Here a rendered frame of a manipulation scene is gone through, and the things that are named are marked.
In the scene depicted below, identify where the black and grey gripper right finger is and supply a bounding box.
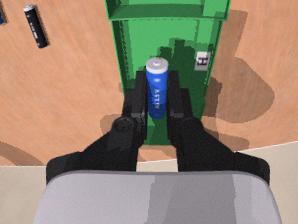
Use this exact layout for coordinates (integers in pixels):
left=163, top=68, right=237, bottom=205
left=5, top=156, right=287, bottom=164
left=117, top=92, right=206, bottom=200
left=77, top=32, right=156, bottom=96
left=166, top=70, right=270, bottom=186

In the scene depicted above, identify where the black battery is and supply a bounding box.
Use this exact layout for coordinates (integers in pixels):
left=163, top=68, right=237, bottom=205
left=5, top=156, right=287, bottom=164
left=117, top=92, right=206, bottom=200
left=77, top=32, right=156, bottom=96
left=23, top=5, right=48, bottom=49

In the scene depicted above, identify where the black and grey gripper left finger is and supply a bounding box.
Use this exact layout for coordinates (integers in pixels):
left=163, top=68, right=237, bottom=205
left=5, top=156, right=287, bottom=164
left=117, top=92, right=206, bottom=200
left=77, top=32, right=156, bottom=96
left=46, top=71, right=148, bottom=186

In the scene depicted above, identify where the green three-compartment bin rack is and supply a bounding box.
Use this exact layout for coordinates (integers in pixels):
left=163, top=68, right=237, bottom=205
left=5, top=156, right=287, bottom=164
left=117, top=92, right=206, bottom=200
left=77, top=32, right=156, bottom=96
left=104, top=0, right=232, bottom=145

